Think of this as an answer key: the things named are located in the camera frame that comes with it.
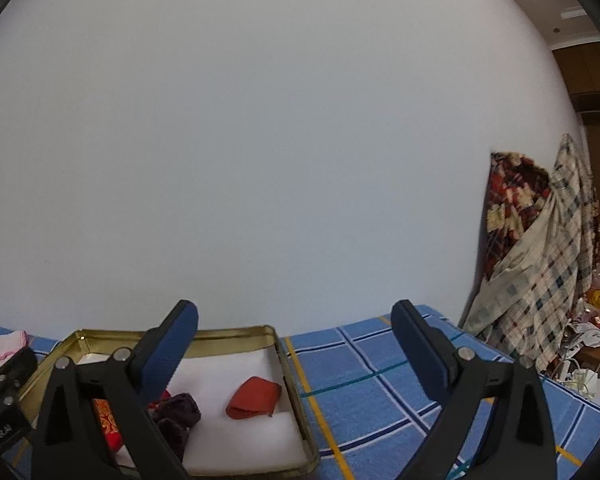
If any red gold drawstring pouch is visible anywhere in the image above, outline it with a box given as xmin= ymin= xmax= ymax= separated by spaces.
xmin=93 ymin=390 xmax=171 ymax=454

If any pink trimmed white cloth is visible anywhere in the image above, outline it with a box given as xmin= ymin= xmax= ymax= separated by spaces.
xmin=0 ymin=328 xmax=30 ymax=376

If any dark purple scrunchie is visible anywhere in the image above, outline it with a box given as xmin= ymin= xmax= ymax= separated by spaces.
xmin=154 ymin=392 xmax=201 ymax=460

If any red ribbed soft pad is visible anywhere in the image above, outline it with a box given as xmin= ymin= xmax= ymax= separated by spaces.
xmin=225 ymin=376 xmax=282 ymax=420

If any gold metal tin box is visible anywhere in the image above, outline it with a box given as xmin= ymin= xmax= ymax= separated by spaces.
xmin=17 ymin=324 xmax=323 ymax=478

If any white clutter pile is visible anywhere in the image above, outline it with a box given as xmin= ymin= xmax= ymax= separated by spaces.
xmin=547 ymin=316 xmax=600 ymax=406

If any plaid beige cloth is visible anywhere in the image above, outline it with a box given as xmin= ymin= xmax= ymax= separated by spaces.
xmin=463 ymin=134 xmax=597 ymax=370

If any white foam tin liner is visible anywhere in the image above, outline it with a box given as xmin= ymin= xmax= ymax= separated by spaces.
xmin=76 ymin=343 xmax=309 ymax=476

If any red floral blanket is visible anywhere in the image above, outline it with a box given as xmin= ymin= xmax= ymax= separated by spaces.
xmin=483 ymin=152 xmax=550 ymax=280

